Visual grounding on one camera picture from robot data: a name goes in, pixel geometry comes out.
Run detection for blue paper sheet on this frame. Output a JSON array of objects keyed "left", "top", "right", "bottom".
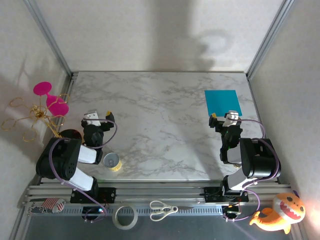
[{"left": 204, "top": 89, "right": 243, "bottom": 117}]

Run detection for tin can with yellow label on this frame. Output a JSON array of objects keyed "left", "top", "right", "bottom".
[{"left": 103, "top": 152, "right": 123, "bottom": 173}]

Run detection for pink plastic wine glass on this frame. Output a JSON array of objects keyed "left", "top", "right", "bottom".
[{"left": 33, "top": 81, "right": 70, "bottom": 117}]

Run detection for black controller box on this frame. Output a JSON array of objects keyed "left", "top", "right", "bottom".
[
  {"left": 81, "top": 206, "right": 106, "bottom": 216},
  {"left": 222, "top": 204, "right": 242, "bottom": 217}
]

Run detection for flag print pouch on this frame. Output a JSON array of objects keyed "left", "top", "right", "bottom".
[{"left": 29, "top": 197, "right": 67, "bottom": 214}]

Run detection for clear tape roll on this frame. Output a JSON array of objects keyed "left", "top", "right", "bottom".
[{"left": 112, "top": 204, "right": 139, "bottom": 231}]

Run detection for orange shark plush toy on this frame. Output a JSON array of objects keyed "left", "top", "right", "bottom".
[{"left": 249, "top": 191, "right": 306, "bottom": 235}]

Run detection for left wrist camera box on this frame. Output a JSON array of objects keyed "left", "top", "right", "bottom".
[{"left": 83, "top": 109, "right": 101, "bottom": 127}]

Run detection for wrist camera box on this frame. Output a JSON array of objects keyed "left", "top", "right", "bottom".
[
  {"left": 223, "top": 110, "right": 240, "bottom": 128},
  {"left": 83, "top": 109, "right": 101, "bottom": 127}
]

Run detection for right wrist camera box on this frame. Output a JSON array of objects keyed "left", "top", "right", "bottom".
[{"left": 223, "top": 110, "right": 240, "bottom": 128}]

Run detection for aluminium side rail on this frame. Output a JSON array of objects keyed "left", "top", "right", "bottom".
[
  {"left": 37, "top": 71, "right": 77, "bottom": 185},
  {"left": 247, "top": 74, "right": 280, "bottom": 183}
]

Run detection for gold wire glass rack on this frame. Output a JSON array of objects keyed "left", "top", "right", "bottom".
[{"left": 1, "top": 93, "right": 83, "bottom": 151}]

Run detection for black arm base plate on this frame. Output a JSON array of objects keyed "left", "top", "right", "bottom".
[
  {"left": 203, "top": 186, "right": 250, "bottom": 203},
  {"left": 69, "top": 186, "right": 117, "bottom": 204}
]

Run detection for aluminium mounting rail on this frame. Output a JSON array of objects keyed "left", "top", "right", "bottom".
[{"left": 21, "top": 181, "right": 293, "bottom": 209}]

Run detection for perforated metal cable tray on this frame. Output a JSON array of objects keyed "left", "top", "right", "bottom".
[{"left": 29, "top": 205, "right": 224, "bottom": 216}]

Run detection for aluminium frame post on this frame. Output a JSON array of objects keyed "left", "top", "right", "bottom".
[
  {"left": 23, "top": 0, "right": 75, "bottom": 77},
  {"left": 246, "top": 0, "right": 296, "bottom": 79}
]

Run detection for white handled scissors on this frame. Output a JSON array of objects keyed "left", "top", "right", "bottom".
[{"left": 149, "top": 200, "right": 195, "bottom": 222}]

